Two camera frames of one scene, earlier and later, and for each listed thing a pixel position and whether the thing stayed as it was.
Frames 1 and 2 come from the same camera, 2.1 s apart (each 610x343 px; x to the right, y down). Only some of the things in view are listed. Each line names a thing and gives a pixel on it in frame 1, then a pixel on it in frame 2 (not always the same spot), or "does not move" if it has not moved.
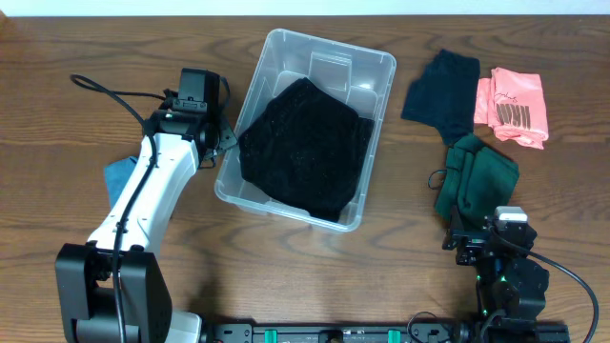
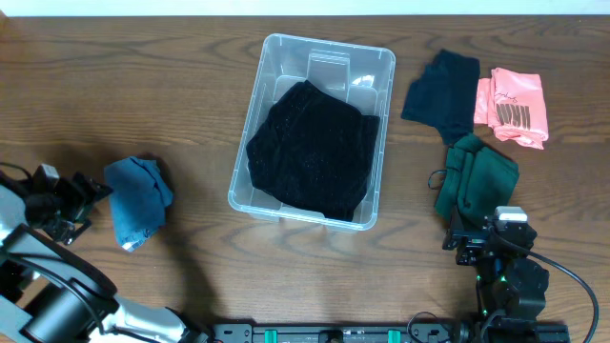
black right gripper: x=474 y=241 does not move
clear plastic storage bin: x=309 y=143 does not move
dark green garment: x=475 y=182 does not move
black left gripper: x=225 y=135 to x=76 y=202
